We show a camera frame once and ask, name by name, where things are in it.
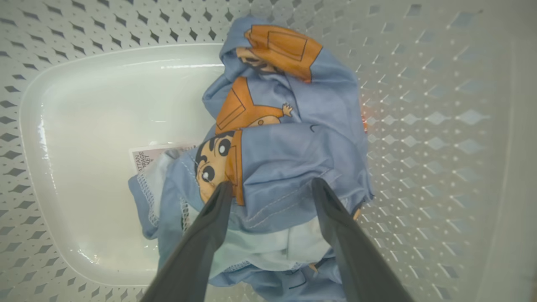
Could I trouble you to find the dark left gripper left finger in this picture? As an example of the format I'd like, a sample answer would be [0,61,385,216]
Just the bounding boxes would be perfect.
[141,181,234,302]

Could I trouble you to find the blue cartoon print garment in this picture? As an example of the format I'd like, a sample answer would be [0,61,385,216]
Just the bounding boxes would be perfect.
[128,16,375,302]

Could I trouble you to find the white basket with brown rim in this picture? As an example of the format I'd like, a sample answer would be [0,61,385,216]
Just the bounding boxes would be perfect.
[0,0,537,302]

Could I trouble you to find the basket product label sticker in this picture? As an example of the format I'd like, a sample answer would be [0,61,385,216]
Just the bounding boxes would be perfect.
[129,143,198,174]

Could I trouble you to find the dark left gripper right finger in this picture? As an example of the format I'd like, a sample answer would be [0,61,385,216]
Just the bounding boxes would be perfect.
[311,177,414,302]

